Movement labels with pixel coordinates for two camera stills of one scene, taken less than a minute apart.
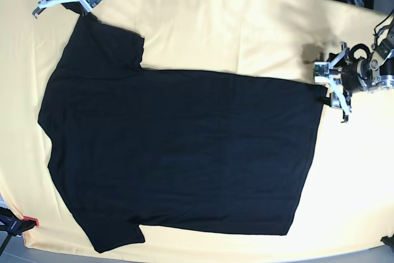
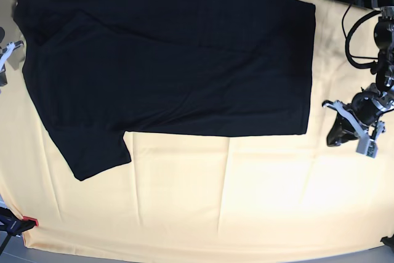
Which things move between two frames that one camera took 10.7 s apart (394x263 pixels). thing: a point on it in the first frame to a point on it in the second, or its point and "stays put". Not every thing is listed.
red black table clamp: x=14 y=225 stays put
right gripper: x=355 y=74 to x=365 y=106
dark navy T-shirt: x=129 y=146 to x=100 y=63
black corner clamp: x=388 y=241 stays put
